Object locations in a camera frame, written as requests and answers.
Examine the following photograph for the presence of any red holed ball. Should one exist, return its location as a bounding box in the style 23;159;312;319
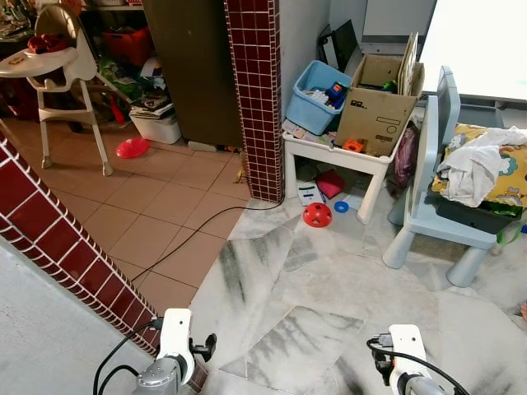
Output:
302;202;333;229

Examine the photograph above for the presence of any small white carton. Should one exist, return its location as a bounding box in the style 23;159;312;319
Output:
297;184;322;207

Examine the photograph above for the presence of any pink bag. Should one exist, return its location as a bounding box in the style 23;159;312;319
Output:
316;170;347;200

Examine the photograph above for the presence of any dark purple bag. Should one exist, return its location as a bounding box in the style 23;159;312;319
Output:
390;123;419;192

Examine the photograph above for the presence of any grey-blue plastic chair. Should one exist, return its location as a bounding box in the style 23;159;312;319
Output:
383;66;527;289

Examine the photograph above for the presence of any white crumpled cloth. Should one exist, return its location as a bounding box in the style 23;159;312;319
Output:
435;127;527;208

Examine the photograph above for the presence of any small white plastic table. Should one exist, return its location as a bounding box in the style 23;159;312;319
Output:
282;119;413;225

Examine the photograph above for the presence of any red plastic plate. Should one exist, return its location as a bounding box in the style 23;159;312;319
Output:
115;137;152;160

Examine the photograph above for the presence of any yellow patterned cushion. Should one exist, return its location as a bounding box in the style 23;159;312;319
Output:
431;123;527;208

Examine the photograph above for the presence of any white storage box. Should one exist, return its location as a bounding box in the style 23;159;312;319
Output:
130;111;182;146

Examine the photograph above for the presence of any brown cardboard box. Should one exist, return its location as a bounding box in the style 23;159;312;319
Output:
334;53;426;157

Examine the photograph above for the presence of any stack of magazines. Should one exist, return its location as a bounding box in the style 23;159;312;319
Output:
130;93;175;119

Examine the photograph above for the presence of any blue plastic bin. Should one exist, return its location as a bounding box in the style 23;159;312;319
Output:
285;60;353;137

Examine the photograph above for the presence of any blue toy figure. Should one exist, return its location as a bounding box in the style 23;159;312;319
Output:
325;82;348;109

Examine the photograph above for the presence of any dark brown cabinet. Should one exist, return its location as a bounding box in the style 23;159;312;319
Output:
142;0;245;151

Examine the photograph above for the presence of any beige framed board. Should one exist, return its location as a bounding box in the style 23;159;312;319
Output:
397;33;421;98

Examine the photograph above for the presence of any black flat screen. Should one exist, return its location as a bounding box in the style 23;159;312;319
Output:
318;20;360;73

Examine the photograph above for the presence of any red plastic basket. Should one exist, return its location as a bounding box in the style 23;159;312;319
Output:
102;27;154;67

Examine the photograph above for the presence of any white baby high chair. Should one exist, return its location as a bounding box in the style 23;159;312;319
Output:
0;3;116;177

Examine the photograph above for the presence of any red toy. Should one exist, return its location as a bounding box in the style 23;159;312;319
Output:
27;35;68;55

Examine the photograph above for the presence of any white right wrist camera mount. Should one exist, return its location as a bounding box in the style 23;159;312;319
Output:
387;324;426;381

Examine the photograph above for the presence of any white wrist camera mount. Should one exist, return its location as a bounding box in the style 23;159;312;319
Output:
158;309;195;365
387;324;426;381

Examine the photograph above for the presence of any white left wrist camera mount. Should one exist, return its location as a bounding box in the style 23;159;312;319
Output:
158;309;195;365

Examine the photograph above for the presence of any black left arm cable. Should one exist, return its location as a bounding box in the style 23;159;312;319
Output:
92;319;162;395

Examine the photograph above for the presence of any thin black floor cable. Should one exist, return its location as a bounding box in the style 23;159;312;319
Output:
130;200;285;282

